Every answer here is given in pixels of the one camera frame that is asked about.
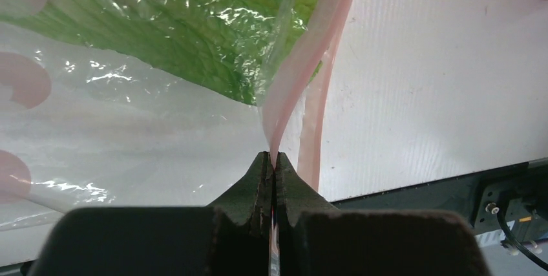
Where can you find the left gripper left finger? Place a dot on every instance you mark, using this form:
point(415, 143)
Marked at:
point(241, 238)

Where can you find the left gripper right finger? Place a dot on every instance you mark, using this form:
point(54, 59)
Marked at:
point(294, 205)

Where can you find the green napa cabbage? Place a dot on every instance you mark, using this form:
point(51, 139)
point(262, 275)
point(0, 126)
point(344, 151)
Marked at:
point(232, 47)

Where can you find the clear pink-dotted zip bag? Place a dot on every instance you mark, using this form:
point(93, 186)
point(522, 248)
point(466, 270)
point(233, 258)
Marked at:
point(84, 127)

